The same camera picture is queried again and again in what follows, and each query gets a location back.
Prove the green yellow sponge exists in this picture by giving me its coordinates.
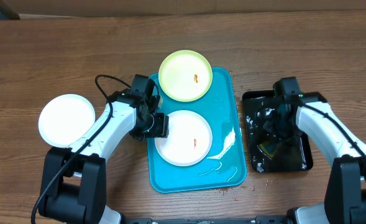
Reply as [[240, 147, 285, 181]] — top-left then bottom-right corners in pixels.
[[258, 141, 286, 159]]

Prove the pink white plate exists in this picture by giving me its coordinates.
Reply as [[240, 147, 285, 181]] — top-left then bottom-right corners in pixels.
[[155, 110, 213, 167]]

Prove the green rimmed plate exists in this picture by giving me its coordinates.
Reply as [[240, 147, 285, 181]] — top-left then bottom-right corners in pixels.
[[158, 50, 213, 102]]

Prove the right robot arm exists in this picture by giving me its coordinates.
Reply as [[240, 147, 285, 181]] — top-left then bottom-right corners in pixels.
[[253, 77, 366, 224]]

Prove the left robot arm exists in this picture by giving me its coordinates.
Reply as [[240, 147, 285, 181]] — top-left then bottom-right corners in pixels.
[[30, 75, 168, 224]]

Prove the black water tray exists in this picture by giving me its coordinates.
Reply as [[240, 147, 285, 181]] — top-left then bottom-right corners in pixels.
[[242, 90, 313, 173]]

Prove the teal plastic tray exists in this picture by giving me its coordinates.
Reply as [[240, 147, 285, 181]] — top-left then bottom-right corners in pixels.
[[147, 67, 247, 194]]

